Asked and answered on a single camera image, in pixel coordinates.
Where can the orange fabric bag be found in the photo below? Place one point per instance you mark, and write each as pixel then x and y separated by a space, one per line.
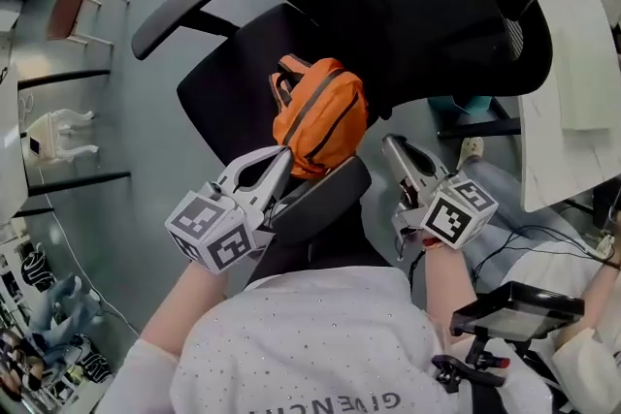
pixel 330 111

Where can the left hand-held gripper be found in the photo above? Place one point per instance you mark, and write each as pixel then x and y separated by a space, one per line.
pixel 208 228

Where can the black clamp mount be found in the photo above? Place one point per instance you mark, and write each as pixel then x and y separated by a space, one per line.
pixel 478 356

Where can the black chest monitor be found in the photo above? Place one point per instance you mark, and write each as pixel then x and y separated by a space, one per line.
pixel 514 312

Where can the smartphone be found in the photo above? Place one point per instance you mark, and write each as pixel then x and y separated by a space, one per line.
pixel 35 145

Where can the red-brown chair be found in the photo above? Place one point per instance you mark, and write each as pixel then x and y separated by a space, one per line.
pixel 68 12

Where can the person's left forearm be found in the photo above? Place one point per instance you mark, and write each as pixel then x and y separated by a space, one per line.
pixel 184 305

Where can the white table with black legs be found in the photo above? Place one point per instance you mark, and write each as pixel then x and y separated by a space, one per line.
pixel 7 150

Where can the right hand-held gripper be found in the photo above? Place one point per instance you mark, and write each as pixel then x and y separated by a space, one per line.
pixel 456 213

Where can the white ornate stool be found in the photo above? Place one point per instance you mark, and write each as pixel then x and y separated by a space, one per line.
pixel 48 131

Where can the teal waste bin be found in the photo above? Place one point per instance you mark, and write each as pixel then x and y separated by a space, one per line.
pixel 444 104

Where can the person's right forearm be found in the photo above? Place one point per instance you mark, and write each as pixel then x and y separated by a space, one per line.
pixel 446 286

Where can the person's right shoe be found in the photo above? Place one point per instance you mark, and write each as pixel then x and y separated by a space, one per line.
pixel 471 149

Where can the black and white patterned cloth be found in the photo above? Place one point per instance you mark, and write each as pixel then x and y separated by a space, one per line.
pixel 97 367
pixel 36 269

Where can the black mesh office chair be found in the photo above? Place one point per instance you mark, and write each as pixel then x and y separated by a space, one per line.
pixel 233 87

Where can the white marble-look table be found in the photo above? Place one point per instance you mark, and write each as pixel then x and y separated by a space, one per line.
pixel 567 77

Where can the person's right leg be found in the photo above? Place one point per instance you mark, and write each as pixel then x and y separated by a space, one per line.
pixel 504 199

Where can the person's white shirt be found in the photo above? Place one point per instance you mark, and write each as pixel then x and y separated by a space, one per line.
pixel 315 344

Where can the pile of blue jeans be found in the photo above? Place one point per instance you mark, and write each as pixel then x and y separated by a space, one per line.
pixel 63 310

